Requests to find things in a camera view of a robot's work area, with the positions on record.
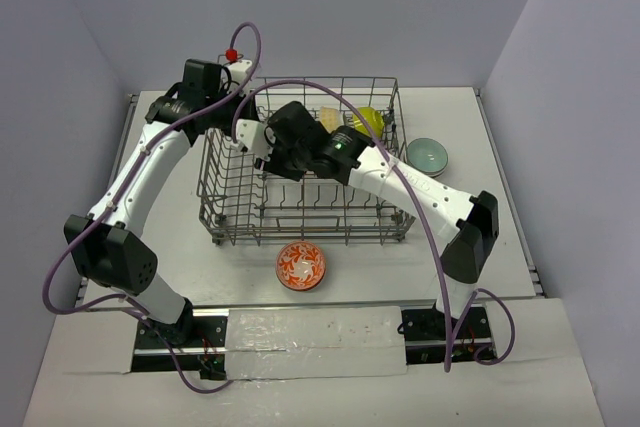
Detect white bowl yellow flower pattern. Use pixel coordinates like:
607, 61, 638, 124
318, 106, 345, 133

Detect orange floral patterned bowl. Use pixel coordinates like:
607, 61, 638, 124
275, 241, 327, 292

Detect teal patterned bowl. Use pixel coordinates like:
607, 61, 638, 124
406, 138, 449, 172

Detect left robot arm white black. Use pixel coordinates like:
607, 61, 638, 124
64, 59, 255, 346

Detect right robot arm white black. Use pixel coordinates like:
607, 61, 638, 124
253, 101, 499, 338

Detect white taped cover panel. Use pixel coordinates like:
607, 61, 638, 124
225, 306, 407, 380

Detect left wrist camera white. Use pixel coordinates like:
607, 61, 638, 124
222, 48, 254, 84

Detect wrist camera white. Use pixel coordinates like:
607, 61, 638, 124
232, 119, 276, 161
222, 48, 254, 84

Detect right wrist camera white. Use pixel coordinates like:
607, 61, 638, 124
232, 119, 276, 161

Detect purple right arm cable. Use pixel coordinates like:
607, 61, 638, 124
232, 79, 514, 373

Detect grey wire dish rack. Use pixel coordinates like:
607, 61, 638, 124
197, 76, 415, 245

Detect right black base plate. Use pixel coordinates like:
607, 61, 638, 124
397, 306, 496, 365

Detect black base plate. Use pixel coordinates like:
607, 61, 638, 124
397, 306, 496, 365
131, 315, 228, 381

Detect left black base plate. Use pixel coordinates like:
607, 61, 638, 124
131, 315, 228, 381

